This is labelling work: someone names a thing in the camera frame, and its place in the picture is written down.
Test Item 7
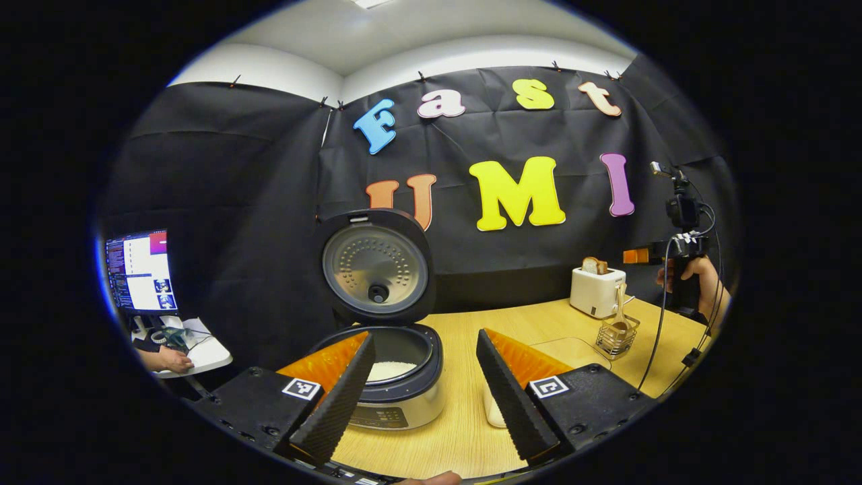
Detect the white toaster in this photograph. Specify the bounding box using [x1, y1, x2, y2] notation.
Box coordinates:
[570, 266, 627, 319]

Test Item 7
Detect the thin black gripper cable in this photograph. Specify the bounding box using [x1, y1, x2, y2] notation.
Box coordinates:
[663, 202, 727, 398]

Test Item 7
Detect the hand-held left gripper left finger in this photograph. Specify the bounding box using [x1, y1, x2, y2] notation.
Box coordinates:
[192, 330, 376, 467]

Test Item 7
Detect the white rice heap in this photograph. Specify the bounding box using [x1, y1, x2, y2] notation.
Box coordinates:
[485, 387, 507, 428]
[367, 361, 418, 383]

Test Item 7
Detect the thick black gripper cable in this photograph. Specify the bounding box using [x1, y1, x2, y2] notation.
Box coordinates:
[636, 239, 674, 391]

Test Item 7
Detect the white side table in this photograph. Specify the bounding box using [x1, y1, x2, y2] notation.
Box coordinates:
[131, 317, 233, 378]

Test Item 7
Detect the grey rice cooker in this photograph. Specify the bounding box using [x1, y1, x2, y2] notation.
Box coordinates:
[306, 209, 445, 430]

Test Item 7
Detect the wire chopstick holder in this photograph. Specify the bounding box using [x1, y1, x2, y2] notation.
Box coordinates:
[596, 313, 640, 360]

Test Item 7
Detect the black backdrop cloth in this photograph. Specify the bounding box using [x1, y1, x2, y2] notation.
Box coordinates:
[101, 54, 738, 371]

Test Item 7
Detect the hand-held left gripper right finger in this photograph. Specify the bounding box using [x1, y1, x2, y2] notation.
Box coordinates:
[475, 328, 657, 465]

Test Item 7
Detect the clear glass rice dish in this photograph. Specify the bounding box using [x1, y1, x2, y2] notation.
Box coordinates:
[484, 337, 612, 429]

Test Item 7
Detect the computer monitor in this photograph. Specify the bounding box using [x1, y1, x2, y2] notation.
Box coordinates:
[106, 230, 178, 312]

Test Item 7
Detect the wooden spoon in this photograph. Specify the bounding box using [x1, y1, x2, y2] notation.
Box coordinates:
[608, 283, 630, 337]

